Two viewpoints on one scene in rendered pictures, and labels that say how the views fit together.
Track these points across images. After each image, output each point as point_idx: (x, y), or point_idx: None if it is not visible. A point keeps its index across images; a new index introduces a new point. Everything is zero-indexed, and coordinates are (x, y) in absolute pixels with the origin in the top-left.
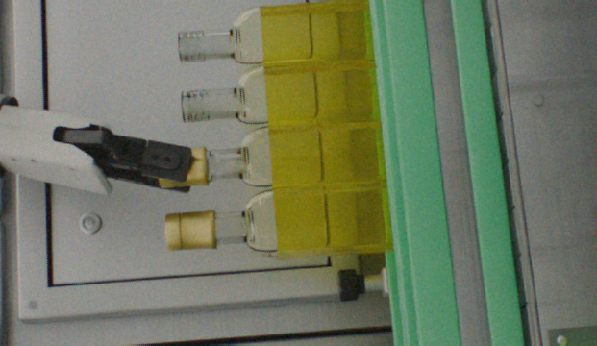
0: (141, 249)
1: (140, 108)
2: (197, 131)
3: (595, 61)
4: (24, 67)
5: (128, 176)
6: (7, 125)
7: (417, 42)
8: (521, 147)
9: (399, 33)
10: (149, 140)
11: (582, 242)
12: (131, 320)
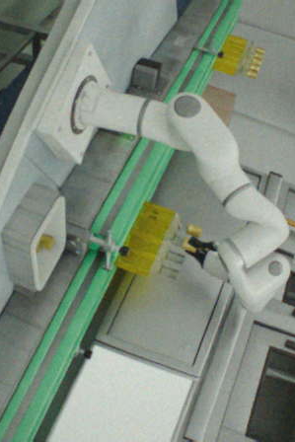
0: None
1: (186, 297)
2: (173, 284)
3: (85, 179)
4: (216, 320)
5: (204, 255)
6: None
7: (124, 206)
8: (115, 171)
9: (127, 210)
10: (197, 249)
11: (114, 150)
12: None
